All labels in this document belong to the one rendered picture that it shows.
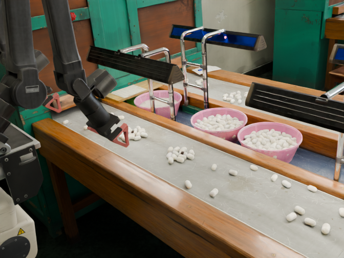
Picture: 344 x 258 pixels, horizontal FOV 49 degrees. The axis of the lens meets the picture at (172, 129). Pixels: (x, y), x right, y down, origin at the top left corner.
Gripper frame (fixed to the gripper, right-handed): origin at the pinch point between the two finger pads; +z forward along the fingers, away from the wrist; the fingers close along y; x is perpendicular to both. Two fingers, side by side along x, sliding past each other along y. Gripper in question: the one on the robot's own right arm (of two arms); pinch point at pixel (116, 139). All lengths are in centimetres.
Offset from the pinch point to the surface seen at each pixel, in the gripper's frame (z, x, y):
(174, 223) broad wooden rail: 28.8, 6.8, -15.6
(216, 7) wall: 117, -214, 173
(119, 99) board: 43, -37, 78
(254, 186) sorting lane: 40, -21, -25
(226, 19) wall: 136, -221, 173
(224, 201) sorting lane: 33.5, -9.4, -22.9
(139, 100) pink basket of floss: 51, -45, 73
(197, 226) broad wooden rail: 24.4, 4.5, -26.1
